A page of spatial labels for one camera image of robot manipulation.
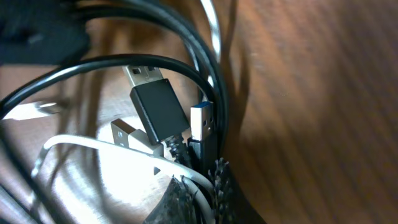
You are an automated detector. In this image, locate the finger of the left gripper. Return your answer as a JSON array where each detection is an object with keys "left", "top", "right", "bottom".
[{"left": 1, "top": 0, "right": 90, "bottom": 65}]

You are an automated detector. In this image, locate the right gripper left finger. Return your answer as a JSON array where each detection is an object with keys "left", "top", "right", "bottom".
[{"left": 143, "top": 177, "right": 198, "bottom": 224}]

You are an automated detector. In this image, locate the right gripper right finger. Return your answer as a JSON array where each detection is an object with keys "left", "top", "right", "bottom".
[{"left": 208, "top": 158, "right": 266, "bottom": 224}]

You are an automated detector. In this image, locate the white cable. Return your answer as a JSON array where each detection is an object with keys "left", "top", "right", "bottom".
[{"left": 0, "top": 0, "right": 222, "bottom": 224}]

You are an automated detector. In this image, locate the black cable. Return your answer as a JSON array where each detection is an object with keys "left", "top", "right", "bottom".
[{"left": 0, "top": 0, "right": 229, "bottom": 224}]

